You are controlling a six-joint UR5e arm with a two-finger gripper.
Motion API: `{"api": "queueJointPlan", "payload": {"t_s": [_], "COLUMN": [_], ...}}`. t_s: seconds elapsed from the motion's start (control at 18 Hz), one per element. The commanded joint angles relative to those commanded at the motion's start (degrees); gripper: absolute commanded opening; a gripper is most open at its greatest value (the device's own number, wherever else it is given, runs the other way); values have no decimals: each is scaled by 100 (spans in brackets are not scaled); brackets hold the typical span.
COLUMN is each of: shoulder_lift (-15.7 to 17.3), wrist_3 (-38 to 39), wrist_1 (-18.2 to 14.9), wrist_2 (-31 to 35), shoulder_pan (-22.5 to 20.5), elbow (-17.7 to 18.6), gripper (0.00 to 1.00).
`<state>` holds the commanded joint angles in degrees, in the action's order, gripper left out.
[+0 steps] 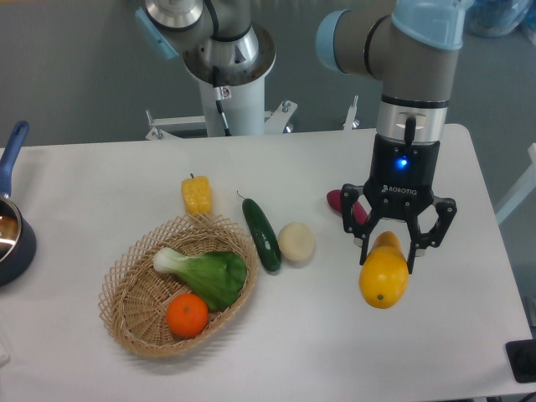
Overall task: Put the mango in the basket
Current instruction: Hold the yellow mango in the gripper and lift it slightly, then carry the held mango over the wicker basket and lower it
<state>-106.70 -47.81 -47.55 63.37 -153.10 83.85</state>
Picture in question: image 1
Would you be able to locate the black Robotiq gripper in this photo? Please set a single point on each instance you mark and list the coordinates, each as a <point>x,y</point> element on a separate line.
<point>398,187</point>

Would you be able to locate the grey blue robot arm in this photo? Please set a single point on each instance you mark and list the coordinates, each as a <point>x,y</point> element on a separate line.
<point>411,47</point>

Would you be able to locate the woven wicker basket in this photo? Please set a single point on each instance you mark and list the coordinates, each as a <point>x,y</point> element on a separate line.
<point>135,298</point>

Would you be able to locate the purple sweet potato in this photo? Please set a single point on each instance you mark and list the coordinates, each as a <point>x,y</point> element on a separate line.
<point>334,201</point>

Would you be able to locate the white round onion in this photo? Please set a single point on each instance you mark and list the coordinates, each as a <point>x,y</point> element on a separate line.
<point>296,241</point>

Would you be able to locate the dark green cucumber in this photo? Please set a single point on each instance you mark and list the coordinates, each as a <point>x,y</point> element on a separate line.
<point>262,234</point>

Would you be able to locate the black device at edge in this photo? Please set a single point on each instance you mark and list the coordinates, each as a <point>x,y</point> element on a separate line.
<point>521,356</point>

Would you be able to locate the green bok choy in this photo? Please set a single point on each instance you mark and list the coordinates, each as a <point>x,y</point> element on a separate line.
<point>217,277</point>

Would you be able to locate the yellow bell pepper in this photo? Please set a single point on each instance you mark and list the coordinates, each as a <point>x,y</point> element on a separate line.
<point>196,192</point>

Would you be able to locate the blue plastic bag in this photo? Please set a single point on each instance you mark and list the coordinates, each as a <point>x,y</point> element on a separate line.
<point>495,19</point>

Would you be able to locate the orange fruit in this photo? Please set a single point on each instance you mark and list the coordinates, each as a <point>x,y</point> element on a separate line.
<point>187,315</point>

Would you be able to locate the dark blue saucepan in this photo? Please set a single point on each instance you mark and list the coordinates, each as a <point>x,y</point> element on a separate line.
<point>18,240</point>

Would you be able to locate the white frame at right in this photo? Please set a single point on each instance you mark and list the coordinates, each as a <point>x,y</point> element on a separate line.
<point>521,189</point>

